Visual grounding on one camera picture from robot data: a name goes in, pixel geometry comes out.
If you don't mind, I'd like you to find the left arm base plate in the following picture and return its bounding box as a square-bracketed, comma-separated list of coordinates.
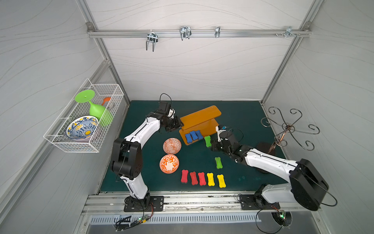
[123, 196, 164, 212]

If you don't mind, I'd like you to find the right metal bracket hook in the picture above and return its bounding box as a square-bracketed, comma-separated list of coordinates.
[274, 26, 301, 38]

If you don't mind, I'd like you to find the blue yellow ceramic bowl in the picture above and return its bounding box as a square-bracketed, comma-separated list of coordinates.
[66, 116, 99, 141]

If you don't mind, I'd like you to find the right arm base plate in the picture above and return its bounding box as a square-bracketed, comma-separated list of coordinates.
[236, 194, 281, 210]

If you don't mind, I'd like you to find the metal scroll hook stand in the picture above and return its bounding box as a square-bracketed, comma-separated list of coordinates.
[256, 106, 320, 156]

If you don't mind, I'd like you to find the green plastic wine glass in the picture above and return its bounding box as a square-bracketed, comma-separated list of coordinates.
[75, 90, 114, 127]

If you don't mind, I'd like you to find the orange utensil in basket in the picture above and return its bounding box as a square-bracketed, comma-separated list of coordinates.
[101, 97, 111, 106]

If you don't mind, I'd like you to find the red eraser top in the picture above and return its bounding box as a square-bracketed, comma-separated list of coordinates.
[198, 172, 206, 186]
[190, 172, 199, 185]

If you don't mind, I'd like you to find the green eraser bottom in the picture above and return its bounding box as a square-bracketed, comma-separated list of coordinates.
[215, 157, 223, 169]
[204, 136, 212, 148]

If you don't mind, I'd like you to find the right base cable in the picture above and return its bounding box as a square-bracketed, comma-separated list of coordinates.
[255, 204, 293, 234]

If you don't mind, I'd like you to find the aluminium crossbar rail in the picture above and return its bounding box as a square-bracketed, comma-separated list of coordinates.
[88, 28, 312, 39]

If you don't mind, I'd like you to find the pink eraser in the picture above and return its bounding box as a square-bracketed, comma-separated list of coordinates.
[181, 169, 189, 184]

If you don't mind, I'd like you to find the double prong metal hook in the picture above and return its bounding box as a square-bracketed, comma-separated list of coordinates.
[146, 32, 158, 52]

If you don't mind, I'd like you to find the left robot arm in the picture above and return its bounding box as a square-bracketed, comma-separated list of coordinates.
[111, 109, 184, 208]

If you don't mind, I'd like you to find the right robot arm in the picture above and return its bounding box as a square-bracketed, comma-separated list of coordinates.
[211, 131, 329, 211]

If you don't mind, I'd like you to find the white wire basket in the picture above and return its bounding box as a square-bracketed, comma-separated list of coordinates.
[43, 79, 124, 153]

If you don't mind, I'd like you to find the looped metal hook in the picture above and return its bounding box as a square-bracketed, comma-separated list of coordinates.
[179, 26, 192, 41]

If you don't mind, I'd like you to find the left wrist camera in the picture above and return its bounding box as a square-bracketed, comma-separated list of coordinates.
[157, 101, 174, 117]

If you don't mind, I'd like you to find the orange floral pattern bowl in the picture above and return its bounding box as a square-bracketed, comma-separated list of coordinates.
[159, 155, 179, 174]

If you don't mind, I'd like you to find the orange wooden two-tier shelf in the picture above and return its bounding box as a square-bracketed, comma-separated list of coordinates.
[179, 105, 222, 145]

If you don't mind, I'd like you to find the white vent strip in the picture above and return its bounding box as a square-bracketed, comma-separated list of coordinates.
[90, 212, 262, 226]

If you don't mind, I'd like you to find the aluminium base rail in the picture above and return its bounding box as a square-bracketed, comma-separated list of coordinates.
[81, 191, 322, 216]

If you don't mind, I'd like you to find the small metal hook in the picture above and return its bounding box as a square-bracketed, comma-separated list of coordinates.
[215, 26, 221, 38]

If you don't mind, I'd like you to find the yellow eraser top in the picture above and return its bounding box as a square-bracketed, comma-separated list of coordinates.
[206, 173, 215, 187]
[217, 175, 226, 188]

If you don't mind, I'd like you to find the orange geometric pattern bowl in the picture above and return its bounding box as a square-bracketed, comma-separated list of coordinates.
[163, 138, 182, 155]

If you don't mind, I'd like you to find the blue eraser bottom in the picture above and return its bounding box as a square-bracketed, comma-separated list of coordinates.
[195, 130, 204, 140]
[190, 131, 198, 141]
[185, 133, 193, 144]

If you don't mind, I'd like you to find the left base cable bundle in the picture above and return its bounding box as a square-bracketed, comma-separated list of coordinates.
[112, 201, 154, 232]

